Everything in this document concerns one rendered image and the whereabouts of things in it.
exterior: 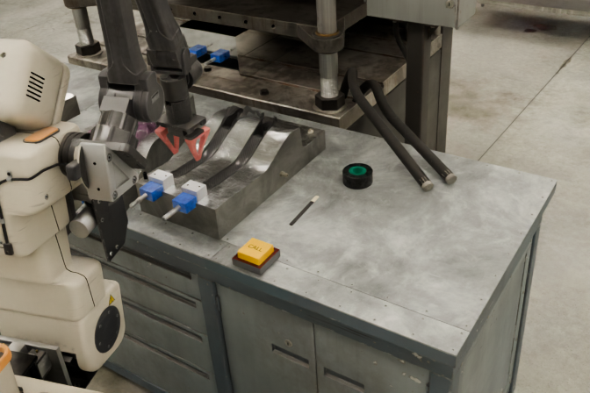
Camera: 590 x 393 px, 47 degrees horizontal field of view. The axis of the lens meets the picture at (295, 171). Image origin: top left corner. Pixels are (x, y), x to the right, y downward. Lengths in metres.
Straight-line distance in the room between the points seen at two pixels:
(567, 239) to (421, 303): 1.67
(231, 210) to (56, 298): 0.45
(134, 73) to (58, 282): 0.46
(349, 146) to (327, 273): 0.57
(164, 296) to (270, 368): 0.36
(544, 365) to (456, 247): 0.97
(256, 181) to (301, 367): 0.48
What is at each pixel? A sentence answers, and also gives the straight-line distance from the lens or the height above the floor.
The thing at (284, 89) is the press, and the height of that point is 0.79.
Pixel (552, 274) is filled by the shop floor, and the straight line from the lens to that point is 2.86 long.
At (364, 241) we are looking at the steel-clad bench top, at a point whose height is 0.80.
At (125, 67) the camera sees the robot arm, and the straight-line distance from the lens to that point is 1.29.
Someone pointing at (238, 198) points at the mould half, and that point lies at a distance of 1.67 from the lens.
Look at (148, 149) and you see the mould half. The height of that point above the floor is 0.89.
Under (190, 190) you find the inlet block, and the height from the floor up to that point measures 0.91.
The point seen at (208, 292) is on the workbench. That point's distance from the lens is 1.77.
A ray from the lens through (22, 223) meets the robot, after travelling 1.34.
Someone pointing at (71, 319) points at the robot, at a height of 0.82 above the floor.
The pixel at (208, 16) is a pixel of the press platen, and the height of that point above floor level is 1.01.
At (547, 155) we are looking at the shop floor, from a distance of 3.63.
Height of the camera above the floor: 1.78
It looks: 31 degrees down
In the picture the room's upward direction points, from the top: 4 degrees counter-clockwise
